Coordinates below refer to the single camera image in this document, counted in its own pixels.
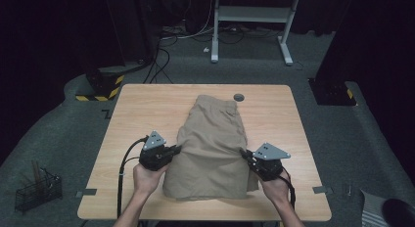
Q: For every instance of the khaki shorts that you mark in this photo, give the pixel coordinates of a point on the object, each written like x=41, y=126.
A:
x=212, y=155

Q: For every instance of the black yellow striped stand base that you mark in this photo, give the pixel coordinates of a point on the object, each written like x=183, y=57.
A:
x=104, y=86

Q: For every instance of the grey tape piece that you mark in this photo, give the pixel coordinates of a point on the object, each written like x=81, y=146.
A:
x=87, y=192
x=322, y=189

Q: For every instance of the person's right hand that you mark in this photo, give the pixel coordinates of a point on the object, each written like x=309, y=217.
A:
x=277, y=189

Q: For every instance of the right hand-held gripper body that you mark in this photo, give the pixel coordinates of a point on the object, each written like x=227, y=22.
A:
x=269, y=165

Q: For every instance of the grey round table grommet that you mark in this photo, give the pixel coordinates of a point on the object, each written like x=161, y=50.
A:
x=239, y=97

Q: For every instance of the black stand base yellow mark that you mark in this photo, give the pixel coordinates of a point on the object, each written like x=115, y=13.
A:
x=331, y=93

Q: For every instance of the person's left hand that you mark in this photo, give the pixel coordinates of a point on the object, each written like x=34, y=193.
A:
x=147, y=181

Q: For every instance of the white metal stand frame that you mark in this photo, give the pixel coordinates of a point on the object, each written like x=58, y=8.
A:
x=253, y=14

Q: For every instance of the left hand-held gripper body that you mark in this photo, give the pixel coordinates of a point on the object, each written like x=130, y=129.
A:
x=155, y=157

